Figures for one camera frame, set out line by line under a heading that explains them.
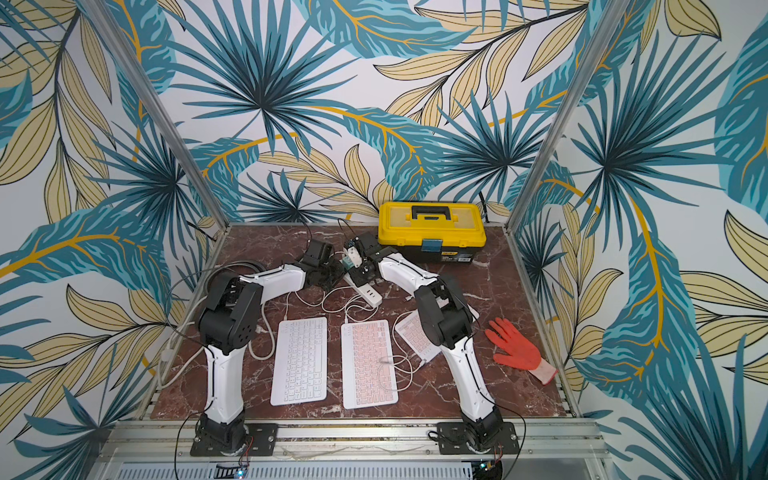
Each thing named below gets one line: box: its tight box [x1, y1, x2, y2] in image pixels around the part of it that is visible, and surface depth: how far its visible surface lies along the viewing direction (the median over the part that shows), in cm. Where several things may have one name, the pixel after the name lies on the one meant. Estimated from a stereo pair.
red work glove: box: [485, 318, 558, 386], surface depth 90 cm
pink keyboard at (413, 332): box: [395, 310, 442, 363], surface depth 92 cm
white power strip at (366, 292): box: [343, 273, 383, 308], surface depth 99 cm
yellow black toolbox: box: [378, 201, 487, 263], surface depth 100 cm
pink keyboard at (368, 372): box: [341, 319, 398, 410], surface depth 87 cm
